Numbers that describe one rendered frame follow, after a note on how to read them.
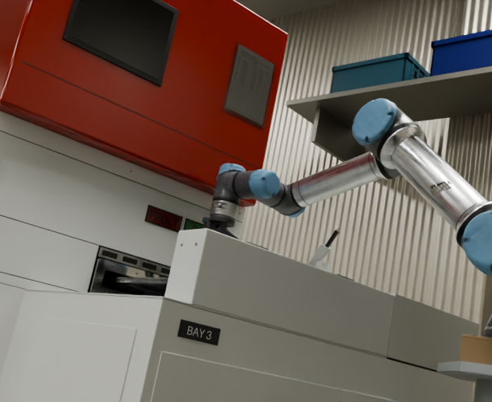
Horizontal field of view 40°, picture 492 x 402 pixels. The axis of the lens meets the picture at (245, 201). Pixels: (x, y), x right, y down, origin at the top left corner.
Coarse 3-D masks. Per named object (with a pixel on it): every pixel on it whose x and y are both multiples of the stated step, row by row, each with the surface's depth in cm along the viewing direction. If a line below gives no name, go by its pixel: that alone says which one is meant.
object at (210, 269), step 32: (192, 256) 123; (224, 256) 124; (256, 256) 129; (192, 288) 120; (224, 288) 124; (256, 288) 129; (288, 288) 134; (320, 288) 139; (352, 288) 146; (256, 320) 128; (288, 320) 133; (320, 320) 139; (352, 320) 145; (384, 320) 152; (384, 352) 151
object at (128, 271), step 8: (96, 264) 175; (104, 264) 176; (112, 264) 178; (120, 264) 179; (96, 272) 175; (120, 272) 179; (128, 272) 181; (136, 272) 182; (144, 272) 184; (96, 280) 174; (96, 288) 174; (104, 288) 176
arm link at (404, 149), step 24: (360, 120) 155; (384, 120) 149; (408, 120) 151; (384, 144) 149; (408, 144) 147; (408, 168) 145; (432, 168) 141; (432, 192) 139; (456, 192) 135; (456, 216) 134; (480, 216) 127; (456, 240) 134; (480, 240) 126; (480, 264) 125
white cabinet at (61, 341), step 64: (64, 320) 141; (128, 320) 122; (192, 320) 119; (0, 384) 157; (64, 384) 132; (128, 384) 115; (192, 384) 117; (256, 384) 126; (320, 384) 137; (384, 384) 150; (448, 384) 165
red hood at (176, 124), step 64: (0, 0) 191; (64, 0) 171; (128, 0) 182; (192, 0) 197; (0, 64) 169; (64, 64) 169; (128, 64) 181; (192, 64) 195; (256, 64) 210; (64, 128) 169; (128, 128) 180; (192, 128) 193; (256, 128) 208
